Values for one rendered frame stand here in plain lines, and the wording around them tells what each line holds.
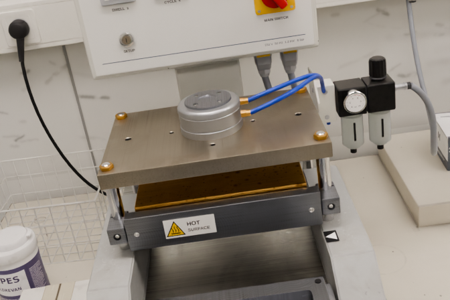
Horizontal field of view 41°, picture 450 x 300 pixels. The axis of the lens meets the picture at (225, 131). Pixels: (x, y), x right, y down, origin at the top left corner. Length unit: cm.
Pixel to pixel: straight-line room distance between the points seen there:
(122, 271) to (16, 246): 36
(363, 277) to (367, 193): 60
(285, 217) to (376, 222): 49
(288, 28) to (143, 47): 20
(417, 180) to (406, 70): 27
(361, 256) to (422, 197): 50
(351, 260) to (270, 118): 20
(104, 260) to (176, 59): 30
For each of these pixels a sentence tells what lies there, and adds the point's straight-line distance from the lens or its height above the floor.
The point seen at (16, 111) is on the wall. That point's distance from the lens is 143.
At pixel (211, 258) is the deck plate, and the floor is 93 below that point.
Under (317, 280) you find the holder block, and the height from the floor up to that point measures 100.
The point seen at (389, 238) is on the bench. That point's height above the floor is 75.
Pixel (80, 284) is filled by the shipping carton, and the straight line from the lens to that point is 101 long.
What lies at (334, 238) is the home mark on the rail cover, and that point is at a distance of 73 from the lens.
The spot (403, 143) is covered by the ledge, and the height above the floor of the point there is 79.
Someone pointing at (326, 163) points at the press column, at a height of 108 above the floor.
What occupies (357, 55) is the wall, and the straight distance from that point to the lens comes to 135.
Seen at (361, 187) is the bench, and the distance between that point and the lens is 131.
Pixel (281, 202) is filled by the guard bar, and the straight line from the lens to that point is 71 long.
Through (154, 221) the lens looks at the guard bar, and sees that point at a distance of 72.
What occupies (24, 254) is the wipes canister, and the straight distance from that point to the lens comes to 106.
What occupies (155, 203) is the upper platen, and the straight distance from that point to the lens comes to 73.
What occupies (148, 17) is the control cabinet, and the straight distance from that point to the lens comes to 86.
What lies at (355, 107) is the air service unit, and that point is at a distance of 90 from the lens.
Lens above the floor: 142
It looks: 24 degrees down
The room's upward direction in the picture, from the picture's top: 9 degrees counter-clockwise
